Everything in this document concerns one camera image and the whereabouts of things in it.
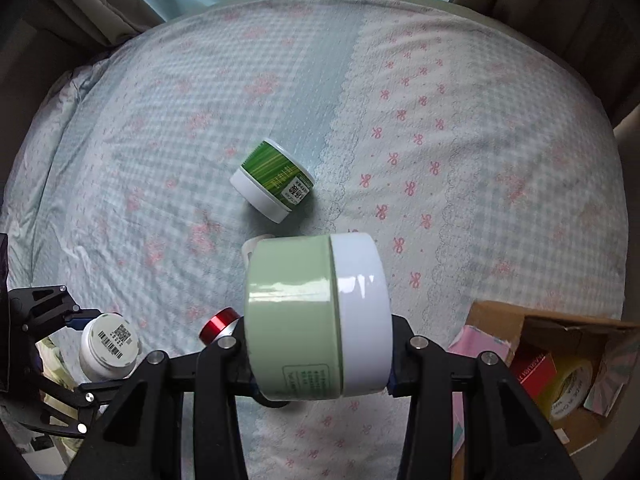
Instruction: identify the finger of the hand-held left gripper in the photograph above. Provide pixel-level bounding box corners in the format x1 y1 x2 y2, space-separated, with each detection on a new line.
27 371 132 442
9 285 102 347

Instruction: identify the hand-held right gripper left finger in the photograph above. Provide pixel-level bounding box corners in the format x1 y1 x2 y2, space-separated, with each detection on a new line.
72 316 257 480

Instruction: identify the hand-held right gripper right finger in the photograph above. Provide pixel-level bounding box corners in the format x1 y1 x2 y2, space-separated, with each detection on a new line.
386 314 584 480

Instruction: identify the white jar barcode label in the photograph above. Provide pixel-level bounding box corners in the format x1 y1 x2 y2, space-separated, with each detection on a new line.
79 312 143 384

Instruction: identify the pale green jar white lid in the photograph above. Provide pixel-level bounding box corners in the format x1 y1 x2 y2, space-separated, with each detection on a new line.
244 232 392 402

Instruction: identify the pale yellow cloth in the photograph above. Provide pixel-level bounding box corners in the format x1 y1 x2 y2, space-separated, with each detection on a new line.
34 336 83 413

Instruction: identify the small red metal cap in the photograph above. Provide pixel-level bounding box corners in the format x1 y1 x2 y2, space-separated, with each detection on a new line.
199 307 244 346

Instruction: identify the pink patterned packet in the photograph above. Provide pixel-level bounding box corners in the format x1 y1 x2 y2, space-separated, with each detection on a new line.
446 324 522 463

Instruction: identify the red box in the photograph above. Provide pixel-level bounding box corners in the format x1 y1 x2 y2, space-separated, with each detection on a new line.
509 344 559 403

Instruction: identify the small white plastic object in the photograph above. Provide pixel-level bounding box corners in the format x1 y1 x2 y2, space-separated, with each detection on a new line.
241 234 276 267

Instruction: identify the yellow tape roll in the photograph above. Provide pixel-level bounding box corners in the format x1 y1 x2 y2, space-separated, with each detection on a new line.
542 354 597 422

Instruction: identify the cardboard box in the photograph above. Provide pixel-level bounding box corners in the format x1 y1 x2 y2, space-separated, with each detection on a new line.
446 300 640 457

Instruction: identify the pastel striped packet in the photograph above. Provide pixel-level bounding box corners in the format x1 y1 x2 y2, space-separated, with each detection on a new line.
584 332 637 417

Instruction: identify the green striped jar white lid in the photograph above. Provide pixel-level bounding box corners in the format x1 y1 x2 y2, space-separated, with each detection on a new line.
229 138 316 224

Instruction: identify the checked bow print bedsheet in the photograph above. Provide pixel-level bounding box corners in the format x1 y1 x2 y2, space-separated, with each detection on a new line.
0 0 630 480

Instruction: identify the beige curtain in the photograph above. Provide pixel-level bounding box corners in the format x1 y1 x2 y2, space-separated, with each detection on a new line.
449 0 640 126
0 0 166 126

